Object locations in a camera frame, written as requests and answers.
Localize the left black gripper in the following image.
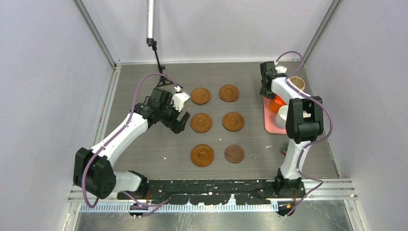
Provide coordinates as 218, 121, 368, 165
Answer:
159, 98, 190, 134

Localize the brown wooden coaster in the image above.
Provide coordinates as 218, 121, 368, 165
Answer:
222, 112, 245, 132
191, 144, 214, 167
191, 113, 213, 133
191, 87, 211, 105
219, 85, 239, 102

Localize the pink plastic tray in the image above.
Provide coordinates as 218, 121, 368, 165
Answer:
263, 97, 286, 134

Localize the dark walnut wooden coaster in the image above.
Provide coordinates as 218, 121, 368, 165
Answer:
224, 145, 244, 164

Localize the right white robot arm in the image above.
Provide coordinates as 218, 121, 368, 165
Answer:
260, 61, 323, 198

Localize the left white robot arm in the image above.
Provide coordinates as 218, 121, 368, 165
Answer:
73, 87, 190, 199

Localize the beige ceramic mug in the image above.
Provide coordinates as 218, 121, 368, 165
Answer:
289, 76, 306, 91

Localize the orange ceramic mug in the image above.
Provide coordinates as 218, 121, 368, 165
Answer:
269, 95, 286, 114

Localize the white ceramic mug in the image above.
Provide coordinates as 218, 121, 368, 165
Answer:
275, 105, 289, 129

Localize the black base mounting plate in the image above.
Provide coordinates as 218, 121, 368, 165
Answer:
117, 180, 306, 205

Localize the colourful cube block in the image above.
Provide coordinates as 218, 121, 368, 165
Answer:
281, 145, 289, 156

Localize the black tripod with silver pole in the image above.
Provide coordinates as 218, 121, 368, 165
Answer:
146, 0, 165, 74

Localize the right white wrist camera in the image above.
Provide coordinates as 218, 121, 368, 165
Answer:
275, 65, 287, 74

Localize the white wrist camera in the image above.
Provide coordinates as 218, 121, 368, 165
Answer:
275, 65, 287, 74
172, 86, 191, 112

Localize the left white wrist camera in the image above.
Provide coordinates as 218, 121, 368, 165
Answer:
172, 86, 191, 112

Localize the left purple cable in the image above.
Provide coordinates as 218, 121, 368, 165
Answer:
82, 72, 182, 218

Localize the purple cable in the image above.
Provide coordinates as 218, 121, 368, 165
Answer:
274, 51, 334, 218
82, 72, 182, 218

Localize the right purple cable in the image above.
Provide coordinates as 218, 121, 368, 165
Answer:
274, 51, 334, 218

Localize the aluminium frame rail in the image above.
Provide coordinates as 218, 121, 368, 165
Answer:
68, 179, 358, 214

